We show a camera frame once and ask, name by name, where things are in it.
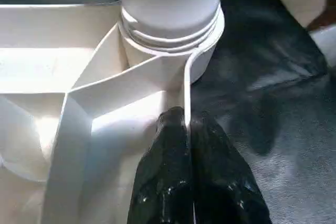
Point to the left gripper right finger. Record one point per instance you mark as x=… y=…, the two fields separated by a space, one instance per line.
x=226 y=182

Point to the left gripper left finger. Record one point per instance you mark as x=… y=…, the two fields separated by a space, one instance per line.
x=163 y=177

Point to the white plastic table top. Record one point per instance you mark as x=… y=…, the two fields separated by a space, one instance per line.
x=68 y=119

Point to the white plastic table leg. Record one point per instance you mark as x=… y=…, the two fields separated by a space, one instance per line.
x=168 y=3

